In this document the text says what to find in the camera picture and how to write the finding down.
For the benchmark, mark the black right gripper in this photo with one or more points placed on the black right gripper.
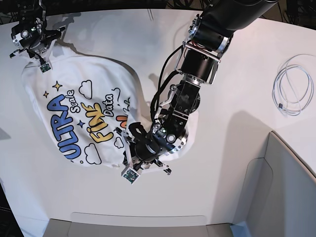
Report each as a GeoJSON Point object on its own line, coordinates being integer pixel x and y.
{"type": "Point", "coordinates": [43, 50]}

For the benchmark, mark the grey partition panel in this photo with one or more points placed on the grey partition panel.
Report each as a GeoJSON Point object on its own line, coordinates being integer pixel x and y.
{"type": "Point", "coordinates": [278, 197]}

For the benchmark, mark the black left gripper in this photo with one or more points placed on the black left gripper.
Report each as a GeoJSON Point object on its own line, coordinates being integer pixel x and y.
{"type": "Point", "coordinates": [142, 155]}

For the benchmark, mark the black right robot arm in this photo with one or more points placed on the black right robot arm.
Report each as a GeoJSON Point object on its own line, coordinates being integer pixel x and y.
{"type": "Point", "coordinates": [31, 12]}

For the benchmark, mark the white printed t-shirt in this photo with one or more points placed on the white printed t-shirt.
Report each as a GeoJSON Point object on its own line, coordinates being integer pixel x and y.
{"type": "Point", "coordinates": [81, 101]}

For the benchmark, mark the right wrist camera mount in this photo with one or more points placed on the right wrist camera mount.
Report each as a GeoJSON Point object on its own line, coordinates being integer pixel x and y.
{"type": "Point", "coordinates": [44, 64]}

